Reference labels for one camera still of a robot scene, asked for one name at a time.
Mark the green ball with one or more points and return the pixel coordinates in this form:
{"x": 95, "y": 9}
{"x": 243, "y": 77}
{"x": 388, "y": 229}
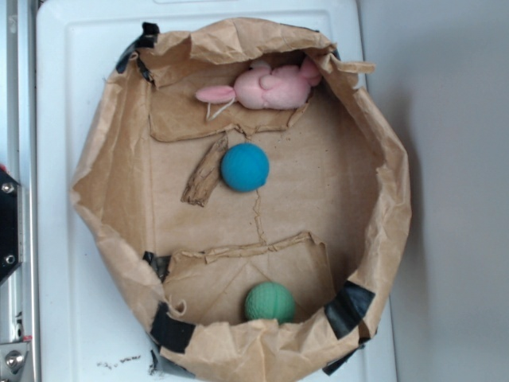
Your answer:
{"x": 270, "y": 301}

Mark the blue ball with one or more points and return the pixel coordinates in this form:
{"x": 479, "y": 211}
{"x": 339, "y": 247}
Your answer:
{"x": 245, "y": 167}

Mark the brown paper bag bin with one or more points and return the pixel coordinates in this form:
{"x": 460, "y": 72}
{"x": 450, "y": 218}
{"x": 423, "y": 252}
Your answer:
{"x": 261, "y": 245}

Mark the pink plush bunny toy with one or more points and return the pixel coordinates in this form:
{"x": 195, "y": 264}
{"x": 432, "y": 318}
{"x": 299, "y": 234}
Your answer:
{"x": 262, "y": 87}

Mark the white plastic tray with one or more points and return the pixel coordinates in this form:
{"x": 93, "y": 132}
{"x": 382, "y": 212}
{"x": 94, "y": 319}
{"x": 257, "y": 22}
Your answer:
{"x": 67, "y": 159}

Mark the black mount bracket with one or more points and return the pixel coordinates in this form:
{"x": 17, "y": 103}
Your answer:
{"x": 9, "y": 225}

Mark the metal frame rail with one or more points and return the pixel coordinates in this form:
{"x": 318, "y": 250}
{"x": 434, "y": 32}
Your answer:
{"x": 20, "y": 329}

